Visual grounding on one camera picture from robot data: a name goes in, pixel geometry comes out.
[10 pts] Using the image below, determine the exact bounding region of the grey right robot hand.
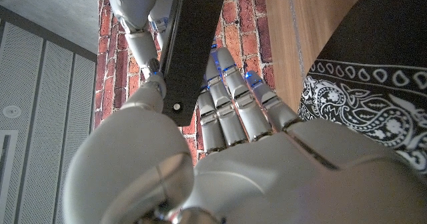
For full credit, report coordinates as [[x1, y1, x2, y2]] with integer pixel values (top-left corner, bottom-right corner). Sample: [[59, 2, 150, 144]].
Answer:
[[105, 0, 177, 81]]

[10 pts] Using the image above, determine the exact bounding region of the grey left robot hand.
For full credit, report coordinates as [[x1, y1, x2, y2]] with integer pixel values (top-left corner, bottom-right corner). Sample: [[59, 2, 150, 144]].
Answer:
[[61, 46, 427, 224]]

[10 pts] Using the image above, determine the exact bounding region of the black stapler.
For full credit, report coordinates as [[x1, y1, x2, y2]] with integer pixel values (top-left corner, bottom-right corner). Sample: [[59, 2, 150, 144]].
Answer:
[[159, 0, 230, 127]]

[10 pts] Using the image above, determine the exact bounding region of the black paisley bandana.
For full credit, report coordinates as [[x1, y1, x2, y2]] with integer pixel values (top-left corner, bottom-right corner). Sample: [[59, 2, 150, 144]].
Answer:
[[298, 0, 427, 175]]

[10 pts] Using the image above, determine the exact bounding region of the red brick printed backdrop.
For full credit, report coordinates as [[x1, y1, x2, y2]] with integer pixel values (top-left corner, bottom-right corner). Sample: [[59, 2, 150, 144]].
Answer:
[[94, 0, 277, 167]]

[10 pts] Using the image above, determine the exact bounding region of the round white ceiling fixture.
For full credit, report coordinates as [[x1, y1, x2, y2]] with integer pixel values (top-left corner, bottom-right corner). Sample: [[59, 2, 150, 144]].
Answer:
[[2, 105, 22, 119]]

